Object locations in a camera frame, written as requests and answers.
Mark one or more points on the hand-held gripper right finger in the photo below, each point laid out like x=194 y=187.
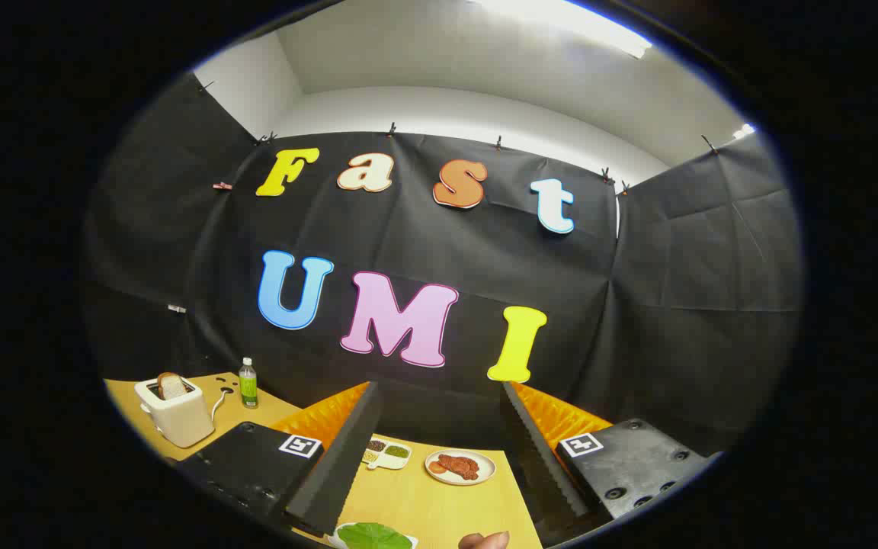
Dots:
x=534 y=465

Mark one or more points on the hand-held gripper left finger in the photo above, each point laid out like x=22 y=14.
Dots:
x=344 y=465

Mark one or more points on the white bread slice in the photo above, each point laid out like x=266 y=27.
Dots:
x=171 y=386

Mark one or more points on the white divided dish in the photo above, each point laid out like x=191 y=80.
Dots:
x=387 y=460

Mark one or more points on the white round plate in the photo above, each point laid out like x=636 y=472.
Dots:
x=485 y=473

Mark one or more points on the pile of green beans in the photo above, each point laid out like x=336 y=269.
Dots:
x=398 y=451

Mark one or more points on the brown meat slice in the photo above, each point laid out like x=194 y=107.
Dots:
x=458 y=466

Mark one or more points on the green lettuce leaf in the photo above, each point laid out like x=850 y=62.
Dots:
x=374 y=537

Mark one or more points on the pale green round plate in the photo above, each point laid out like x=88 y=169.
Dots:
x=414 y=543

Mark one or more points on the green label drink bottle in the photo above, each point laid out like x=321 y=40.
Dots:
x=248 y=389

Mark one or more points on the cream white toaster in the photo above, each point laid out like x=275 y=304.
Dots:
x=184 y=419

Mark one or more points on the black backdrop cloth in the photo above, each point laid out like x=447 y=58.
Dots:
x=408 y=221

